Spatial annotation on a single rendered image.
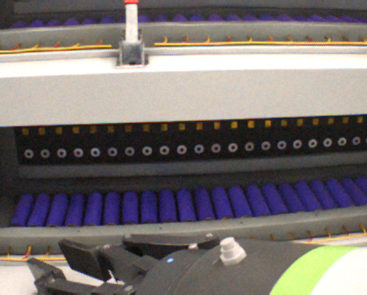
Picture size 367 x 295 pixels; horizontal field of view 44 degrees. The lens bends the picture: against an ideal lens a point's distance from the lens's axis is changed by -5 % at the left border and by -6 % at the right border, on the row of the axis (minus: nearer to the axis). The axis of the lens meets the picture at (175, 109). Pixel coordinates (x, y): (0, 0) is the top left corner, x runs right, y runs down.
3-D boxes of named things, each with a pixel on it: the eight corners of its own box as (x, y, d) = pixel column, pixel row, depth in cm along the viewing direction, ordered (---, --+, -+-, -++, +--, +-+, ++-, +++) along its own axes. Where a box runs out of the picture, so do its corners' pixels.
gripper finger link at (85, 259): (89, 251, 36) (97, 247, 37) (56, 241, 42) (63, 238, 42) (105, 283, 37) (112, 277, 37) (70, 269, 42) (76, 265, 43)
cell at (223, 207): (225, 198, 56) (234, 229, 50) (210, 199, 56) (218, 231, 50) (226, 185, 55) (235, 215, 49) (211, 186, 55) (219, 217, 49)
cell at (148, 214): (156, 203, 55) (158, 234, 49) (140, 204, 55) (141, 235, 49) (155, 190, 55) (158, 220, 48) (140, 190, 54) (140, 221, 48)
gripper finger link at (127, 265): (153, 274, 27) (172, 262, 28) (94, 241, 37) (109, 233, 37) (178, 326, 27) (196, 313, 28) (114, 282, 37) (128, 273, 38)
